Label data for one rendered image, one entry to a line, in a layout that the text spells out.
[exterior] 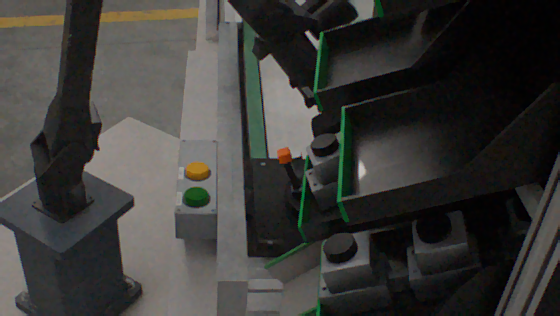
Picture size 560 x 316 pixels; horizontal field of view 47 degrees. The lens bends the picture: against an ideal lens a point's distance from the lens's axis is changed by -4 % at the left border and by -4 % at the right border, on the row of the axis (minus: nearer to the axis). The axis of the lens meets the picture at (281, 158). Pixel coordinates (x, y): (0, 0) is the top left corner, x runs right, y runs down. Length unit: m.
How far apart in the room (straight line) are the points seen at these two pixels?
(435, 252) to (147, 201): 0.78
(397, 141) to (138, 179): 0.84
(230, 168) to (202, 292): 0.24
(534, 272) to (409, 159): 0.13
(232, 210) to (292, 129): 0.33
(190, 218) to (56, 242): 0.27
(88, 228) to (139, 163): 0.46
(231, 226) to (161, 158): 0.35
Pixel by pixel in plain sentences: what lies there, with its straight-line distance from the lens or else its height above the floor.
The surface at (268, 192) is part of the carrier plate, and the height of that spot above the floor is 0.97.
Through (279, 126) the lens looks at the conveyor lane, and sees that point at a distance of 1.37.
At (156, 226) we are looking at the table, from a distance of 1.20.
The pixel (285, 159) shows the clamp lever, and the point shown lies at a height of 1.06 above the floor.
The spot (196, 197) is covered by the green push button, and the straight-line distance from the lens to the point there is 1.08.
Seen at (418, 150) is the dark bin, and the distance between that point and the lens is 0.53.
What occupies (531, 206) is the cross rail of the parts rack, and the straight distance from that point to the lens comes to 0.48.
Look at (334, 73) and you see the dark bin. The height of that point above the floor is 1.35.
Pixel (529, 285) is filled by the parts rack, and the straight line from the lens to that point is 0.49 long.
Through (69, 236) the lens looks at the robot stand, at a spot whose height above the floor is 1.06.
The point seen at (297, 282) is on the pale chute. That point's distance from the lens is 0.90.
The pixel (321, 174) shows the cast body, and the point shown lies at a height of 1.25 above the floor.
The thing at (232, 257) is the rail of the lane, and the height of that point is 0.95.
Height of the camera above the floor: 1.66
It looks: 36 degrees down
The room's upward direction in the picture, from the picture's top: 5 degrees clockwise
